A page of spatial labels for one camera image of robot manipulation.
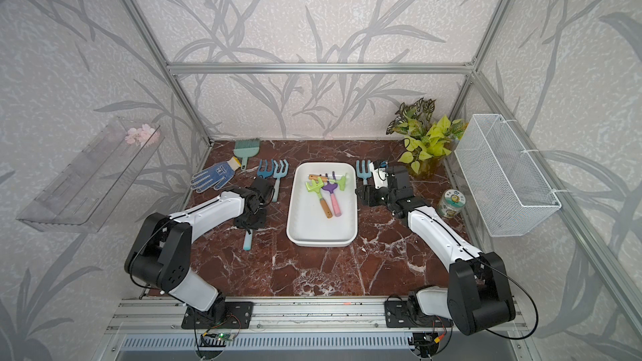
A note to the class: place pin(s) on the aluminium front rail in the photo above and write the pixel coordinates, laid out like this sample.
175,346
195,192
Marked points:
161,315

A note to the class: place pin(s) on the white plastic storage box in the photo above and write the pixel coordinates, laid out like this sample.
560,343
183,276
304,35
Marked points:
307,225

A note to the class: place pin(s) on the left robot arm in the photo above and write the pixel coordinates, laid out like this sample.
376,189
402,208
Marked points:
161,253

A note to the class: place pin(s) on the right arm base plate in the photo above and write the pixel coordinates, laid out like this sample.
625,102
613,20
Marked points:
405,313

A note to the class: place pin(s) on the blue dotted work glove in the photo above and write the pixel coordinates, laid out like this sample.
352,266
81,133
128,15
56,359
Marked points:
215,176

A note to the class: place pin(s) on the potted green plant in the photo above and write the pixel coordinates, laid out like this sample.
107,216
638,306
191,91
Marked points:
426,142

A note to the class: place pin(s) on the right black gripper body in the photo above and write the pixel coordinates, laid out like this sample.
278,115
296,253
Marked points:
376,197

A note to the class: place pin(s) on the light blue rake white handle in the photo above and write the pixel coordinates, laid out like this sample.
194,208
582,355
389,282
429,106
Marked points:
363,171

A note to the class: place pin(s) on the dark blue fork yellow handle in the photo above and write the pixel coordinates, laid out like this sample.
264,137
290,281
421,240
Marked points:
265,169

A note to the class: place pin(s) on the white wire mesh basket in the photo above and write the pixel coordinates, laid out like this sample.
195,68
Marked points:
509,189

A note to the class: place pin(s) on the green fork wooden handle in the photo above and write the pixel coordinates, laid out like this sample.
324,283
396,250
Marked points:
316,187

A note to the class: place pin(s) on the green rake wooden handle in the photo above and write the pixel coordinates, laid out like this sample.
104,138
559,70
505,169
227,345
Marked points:
341,181

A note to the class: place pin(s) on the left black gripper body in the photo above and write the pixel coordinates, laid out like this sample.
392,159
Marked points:
256,221

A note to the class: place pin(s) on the pink artificial flowers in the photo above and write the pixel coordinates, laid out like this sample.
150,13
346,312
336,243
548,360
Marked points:
142,136

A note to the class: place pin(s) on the light blue fork white handle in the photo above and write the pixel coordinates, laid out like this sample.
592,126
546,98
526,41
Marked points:
281,168

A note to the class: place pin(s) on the small green labelled jar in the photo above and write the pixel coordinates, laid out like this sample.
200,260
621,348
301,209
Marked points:
451,203

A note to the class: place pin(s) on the mint green hand brush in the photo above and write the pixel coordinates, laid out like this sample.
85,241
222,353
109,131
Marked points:
245,149

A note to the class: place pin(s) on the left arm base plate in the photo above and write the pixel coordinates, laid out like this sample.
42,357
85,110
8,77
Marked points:
228,315

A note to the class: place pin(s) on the clear acrylic wall shelf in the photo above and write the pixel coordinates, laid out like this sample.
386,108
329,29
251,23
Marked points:
83,196

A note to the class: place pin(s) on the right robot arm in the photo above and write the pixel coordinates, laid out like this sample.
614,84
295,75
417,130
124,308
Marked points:
478,296

